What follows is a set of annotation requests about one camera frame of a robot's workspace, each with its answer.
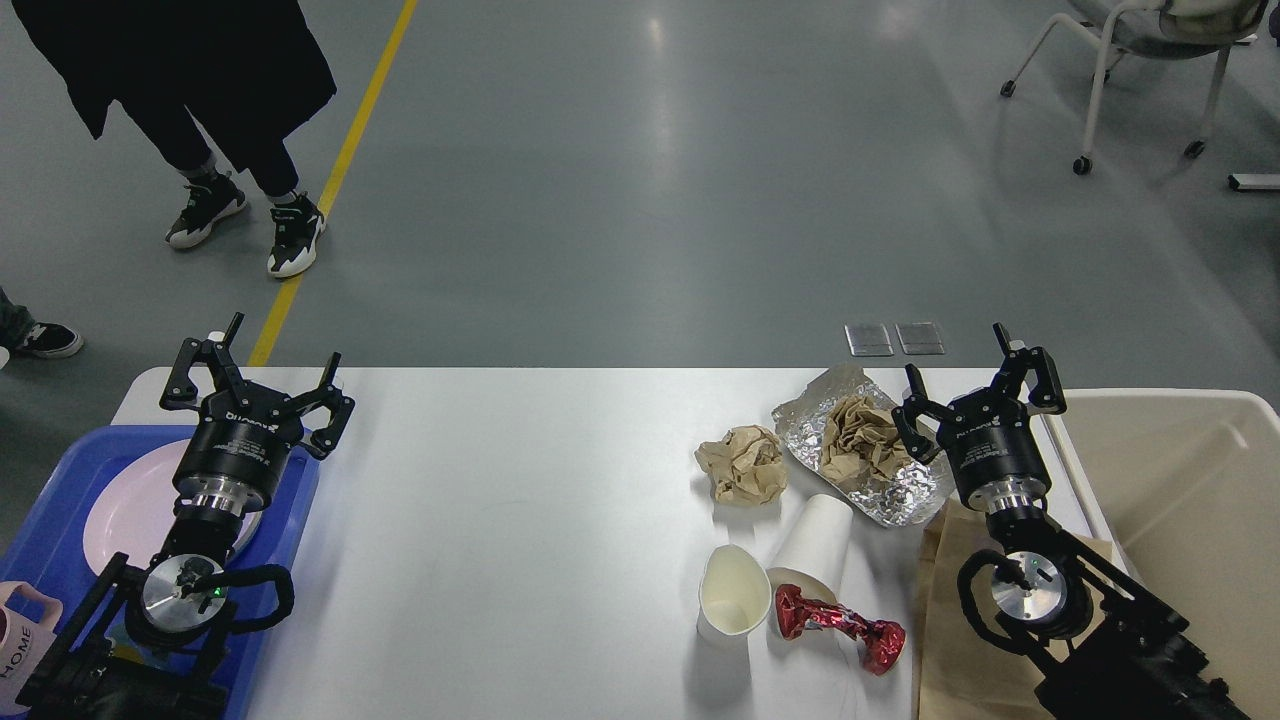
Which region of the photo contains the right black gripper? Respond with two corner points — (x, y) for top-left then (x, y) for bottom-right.
(891, 323), (1068, 511)

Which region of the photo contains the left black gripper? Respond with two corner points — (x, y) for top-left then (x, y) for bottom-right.
(160, 313), (356, 521)

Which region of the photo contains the brown paper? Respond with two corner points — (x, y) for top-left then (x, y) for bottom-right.
(818, 395), (913, 493)

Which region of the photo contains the pink plate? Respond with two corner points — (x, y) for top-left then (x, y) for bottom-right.
(83, 439), (262, 579)

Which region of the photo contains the brown paper bag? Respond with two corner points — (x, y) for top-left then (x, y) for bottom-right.
(909, 498), (1051, 719)

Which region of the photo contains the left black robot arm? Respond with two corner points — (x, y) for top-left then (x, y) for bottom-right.
(17, 314), (355, 719)

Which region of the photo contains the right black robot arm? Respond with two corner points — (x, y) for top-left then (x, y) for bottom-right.
(891, 323), (1243, 719)

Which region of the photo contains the right metal floor plate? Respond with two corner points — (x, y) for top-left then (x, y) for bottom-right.
(893, 322), (946, 356)

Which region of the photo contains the metal floor plate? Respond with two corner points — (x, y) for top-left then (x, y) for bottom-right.
(893, 322), (946, 356)
(844, 323), (895, 357)

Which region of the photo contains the aluminium foil sheet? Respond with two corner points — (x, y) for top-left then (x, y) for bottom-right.
(772, 364), (955, 528)

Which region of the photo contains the left metal floor plate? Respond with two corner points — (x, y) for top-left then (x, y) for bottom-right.
(844, 323), (895, 357)

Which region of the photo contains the beige plastic bin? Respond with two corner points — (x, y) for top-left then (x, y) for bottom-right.
(1050, 388), (1279, 719)

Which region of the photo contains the lying white paper cup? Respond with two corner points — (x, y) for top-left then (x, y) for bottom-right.
(765, 495), (852, 603)

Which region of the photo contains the shoe at left edge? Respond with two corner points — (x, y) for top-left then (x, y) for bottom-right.
(1, 290), (84, 363)

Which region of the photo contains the crumpled brown paper ball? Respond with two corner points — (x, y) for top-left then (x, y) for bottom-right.
(694, 425), (788, 507)

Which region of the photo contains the red foil wrapper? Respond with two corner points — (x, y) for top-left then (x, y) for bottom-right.
(774, 583), (906, 676)

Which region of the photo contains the upright white paper cup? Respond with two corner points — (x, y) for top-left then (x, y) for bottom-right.
(698, 544), (772, 648)

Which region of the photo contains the pink mug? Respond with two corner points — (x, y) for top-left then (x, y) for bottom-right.
(1, 582), (64, 717)

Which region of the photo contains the white bar on floor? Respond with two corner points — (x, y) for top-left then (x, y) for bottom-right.
(1228, 173), (1280, 193)

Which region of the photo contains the person in black coat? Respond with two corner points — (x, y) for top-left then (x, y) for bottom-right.
(13, 1), (337, 279)

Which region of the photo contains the white frame chair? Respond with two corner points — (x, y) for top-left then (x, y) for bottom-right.
(1000, 1), (1268, 177)

